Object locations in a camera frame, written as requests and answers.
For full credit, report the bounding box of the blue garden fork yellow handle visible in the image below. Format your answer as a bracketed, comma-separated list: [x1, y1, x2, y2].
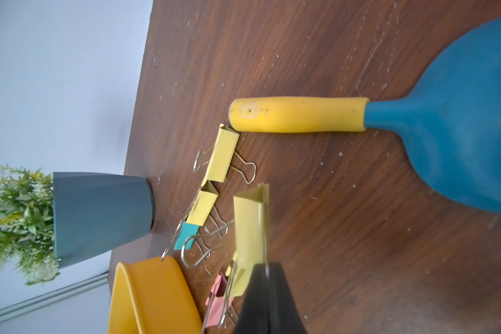
[228, 18, 501, 214]

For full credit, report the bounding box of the teal binder clip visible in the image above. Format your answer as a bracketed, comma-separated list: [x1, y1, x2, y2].
[161, 221, 200, 261]

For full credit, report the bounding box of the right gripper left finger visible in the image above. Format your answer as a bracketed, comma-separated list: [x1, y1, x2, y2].
[233, 264, 270, 334]

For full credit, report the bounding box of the pink binder clip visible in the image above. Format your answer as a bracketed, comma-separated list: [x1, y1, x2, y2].
[201, 272, 228, 333]

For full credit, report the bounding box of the yellow binder clip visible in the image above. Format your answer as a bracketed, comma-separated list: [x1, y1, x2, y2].
[180, 181, 271, 299]
[183, 180, 218, 227]
[193, 124, 257, 186]

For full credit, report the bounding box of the potted plant blue-grey pot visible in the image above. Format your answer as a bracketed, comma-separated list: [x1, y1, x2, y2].
[0, 165, 154, 285]

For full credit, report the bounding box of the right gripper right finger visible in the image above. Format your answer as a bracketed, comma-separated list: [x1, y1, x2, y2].
[269, 262, 306, 334]

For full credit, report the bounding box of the yellow plastic storage box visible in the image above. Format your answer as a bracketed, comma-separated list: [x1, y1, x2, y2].
[108, 256, 202, 333]

